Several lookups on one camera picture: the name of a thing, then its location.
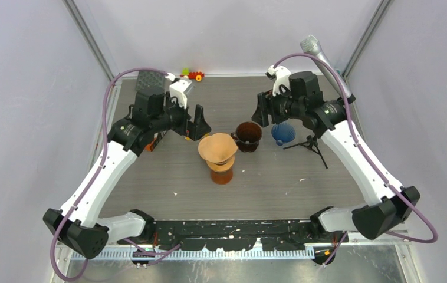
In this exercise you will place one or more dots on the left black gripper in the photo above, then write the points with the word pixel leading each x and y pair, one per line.
pixel 196 130

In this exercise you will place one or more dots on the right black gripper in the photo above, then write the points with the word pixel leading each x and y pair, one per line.
pixel 265 101

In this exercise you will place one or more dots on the wooden ring holder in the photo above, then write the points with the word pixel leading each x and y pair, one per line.
pixel 222 166

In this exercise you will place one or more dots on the coffee filter box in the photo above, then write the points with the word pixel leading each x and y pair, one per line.
pixel 156 140

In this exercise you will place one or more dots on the amber glass carafe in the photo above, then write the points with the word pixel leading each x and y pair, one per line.
pixel 221 178

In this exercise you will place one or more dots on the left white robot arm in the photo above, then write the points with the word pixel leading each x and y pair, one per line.
pixel 77 223

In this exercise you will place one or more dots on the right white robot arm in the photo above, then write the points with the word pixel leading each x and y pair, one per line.
pixel 298 96

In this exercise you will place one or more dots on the brown glass dripper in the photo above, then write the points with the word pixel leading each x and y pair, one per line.
pixel 247 136

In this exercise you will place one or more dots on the blue dripper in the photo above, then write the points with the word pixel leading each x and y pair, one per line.
pixel 283 133

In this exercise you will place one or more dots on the small toy train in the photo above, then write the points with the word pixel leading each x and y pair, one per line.
pixel 192 75

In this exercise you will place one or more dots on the dark grey baseplate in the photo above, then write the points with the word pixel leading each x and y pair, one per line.
pixel 149 78

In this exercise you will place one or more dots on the silver microphone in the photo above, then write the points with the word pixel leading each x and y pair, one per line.
pixel 311 46

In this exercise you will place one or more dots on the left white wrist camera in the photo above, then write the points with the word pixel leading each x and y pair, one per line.
pixel 181 89

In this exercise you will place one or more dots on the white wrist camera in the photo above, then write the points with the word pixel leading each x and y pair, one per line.
pixel 181 89
pixel 280 75

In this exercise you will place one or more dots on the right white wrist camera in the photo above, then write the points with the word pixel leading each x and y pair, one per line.
pixel 280 75

